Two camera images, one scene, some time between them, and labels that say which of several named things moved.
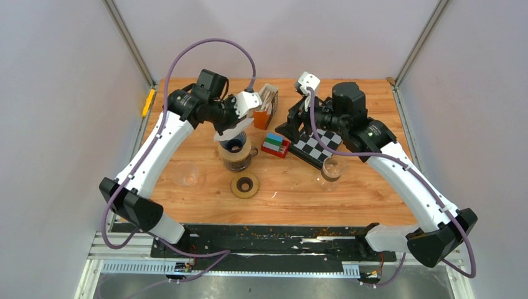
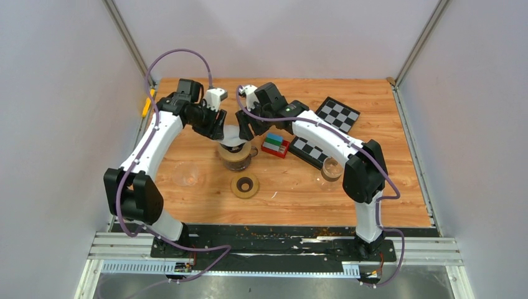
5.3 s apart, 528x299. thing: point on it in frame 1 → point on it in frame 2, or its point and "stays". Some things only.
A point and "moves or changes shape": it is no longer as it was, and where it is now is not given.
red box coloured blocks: (276, 144) stays
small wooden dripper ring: (244, 185) stays
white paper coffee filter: (233, 131) moves or changes shape
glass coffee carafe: (241, 164) stays
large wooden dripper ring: (238, 156) stays
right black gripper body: (325, 119) → (258, 126)
